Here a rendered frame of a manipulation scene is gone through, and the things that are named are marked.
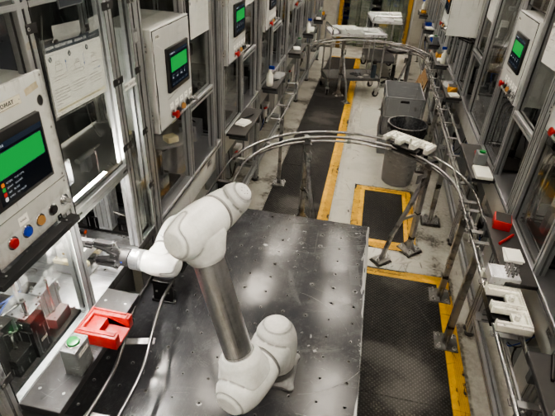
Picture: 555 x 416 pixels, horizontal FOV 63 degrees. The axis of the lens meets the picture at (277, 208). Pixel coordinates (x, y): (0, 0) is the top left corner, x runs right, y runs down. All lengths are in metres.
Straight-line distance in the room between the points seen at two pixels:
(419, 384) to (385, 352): 0.27
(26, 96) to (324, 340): 1.45
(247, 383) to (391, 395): 1.34
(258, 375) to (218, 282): 0.38
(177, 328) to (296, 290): 0.59
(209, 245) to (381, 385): 1.73
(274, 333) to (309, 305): 0.52
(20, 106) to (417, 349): 2.50
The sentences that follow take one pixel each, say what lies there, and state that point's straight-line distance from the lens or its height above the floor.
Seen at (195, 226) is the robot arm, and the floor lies 1.47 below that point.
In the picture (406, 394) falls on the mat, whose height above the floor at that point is 0.01.
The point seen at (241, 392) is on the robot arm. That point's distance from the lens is 1.62.
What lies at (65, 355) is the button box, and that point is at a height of 1.01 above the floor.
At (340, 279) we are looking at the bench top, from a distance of 2.37.
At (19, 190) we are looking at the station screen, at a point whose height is 1.56.
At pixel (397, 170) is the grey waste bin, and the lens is 4.59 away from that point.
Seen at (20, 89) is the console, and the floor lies 1.80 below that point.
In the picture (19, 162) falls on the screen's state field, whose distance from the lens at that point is 1.41.
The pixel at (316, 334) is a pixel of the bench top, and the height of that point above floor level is 0.68.
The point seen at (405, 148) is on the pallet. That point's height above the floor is 0.83.
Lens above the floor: 2.23
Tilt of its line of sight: 33 degrees down
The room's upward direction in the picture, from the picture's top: 3 degrees clockwise
